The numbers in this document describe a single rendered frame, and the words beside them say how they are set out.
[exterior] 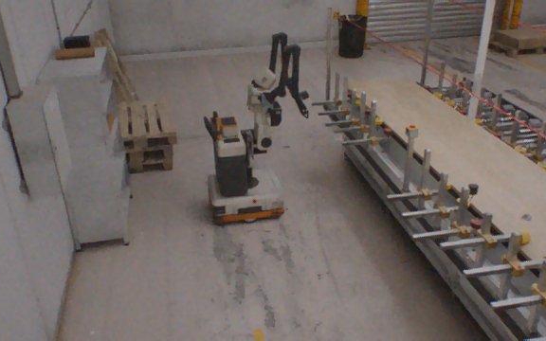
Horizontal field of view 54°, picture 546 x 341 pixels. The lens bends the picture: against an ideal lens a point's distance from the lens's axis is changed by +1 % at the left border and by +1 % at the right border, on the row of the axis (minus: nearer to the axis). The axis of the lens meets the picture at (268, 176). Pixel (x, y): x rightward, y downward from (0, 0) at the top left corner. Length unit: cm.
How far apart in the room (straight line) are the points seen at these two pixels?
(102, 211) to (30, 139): 141
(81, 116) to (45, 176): 91
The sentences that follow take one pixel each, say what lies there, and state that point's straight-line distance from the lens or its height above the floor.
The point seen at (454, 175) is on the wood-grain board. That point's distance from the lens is 403.
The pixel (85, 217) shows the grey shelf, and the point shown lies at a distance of 479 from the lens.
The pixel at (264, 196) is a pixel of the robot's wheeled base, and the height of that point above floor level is 27.
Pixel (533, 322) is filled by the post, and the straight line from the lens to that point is 306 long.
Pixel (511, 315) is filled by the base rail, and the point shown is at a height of 70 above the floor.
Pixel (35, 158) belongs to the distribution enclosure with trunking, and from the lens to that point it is 357.
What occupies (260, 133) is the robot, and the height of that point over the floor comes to 83.
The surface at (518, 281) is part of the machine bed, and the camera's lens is 348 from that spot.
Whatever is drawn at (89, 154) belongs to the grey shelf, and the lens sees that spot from 451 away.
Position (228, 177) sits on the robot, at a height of 49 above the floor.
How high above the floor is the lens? 268
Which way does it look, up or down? 27 degrees down
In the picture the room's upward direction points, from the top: 2 degrees counter-clockwise
